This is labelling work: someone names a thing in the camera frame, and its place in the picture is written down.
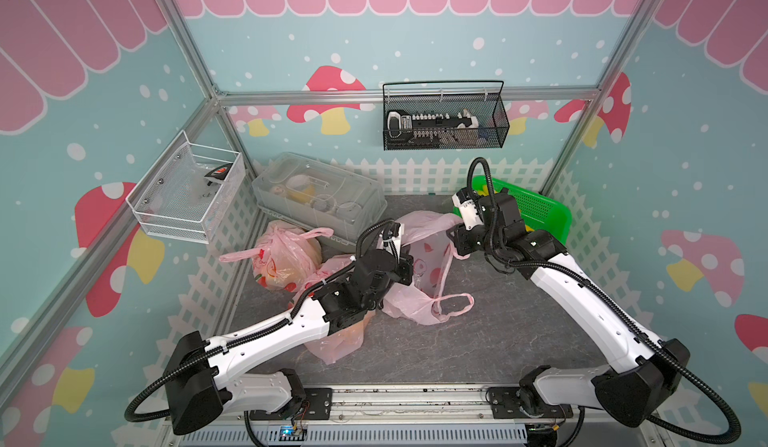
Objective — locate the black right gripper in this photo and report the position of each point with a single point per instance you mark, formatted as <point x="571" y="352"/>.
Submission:
<point x="459" y="241"/>

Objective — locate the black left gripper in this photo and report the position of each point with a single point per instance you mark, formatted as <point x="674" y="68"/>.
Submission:
<point x="405" y="266"/>

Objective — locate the pink plastic bag back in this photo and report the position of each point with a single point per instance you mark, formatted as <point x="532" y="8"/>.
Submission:
<point x="422" y="299"/>

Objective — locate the pink plastic bag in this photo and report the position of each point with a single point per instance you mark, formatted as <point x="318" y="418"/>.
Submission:
<point x="340" y="344"/>
<point x="283" y="256"/>
<point x="422" y="299"/>

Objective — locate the pink plastic bag front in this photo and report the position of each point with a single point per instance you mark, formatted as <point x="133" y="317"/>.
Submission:
<point x="283" y="256"/>

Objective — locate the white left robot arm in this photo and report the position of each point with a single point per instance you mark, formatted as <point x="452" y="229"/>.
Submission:
<point x="205" y="378"/>

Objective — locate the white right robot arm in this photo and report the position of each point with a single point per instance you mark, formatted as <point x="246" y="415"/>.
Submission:
<point x="642" y="370"/>

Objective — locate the green plastic basket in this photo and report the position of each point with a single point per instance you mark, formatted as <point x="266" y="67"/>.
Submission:
<point x="538" y="212"/>

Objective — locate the clear lidded storage box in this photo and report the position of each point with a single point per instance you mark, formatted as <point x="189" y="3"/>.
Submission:
<point x="312" y="194"/>

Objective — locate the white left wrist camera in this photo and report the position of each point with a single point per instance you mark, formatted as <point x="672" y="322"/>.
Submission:
<point x="391" y="238"/>

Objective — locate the black wire mesh basket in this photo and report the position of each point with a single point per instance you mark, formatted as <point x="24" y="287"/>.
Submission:
<point x="434" y="115"/>

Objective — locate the metal base rail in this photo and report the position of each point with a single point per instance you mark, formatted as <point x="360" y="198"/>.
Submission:
<point x="402" y="415"/>

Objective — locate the white wire mesh basket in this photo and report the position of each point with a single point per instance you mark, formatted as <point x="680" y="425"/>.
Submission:
<point x="187" y="191"/>

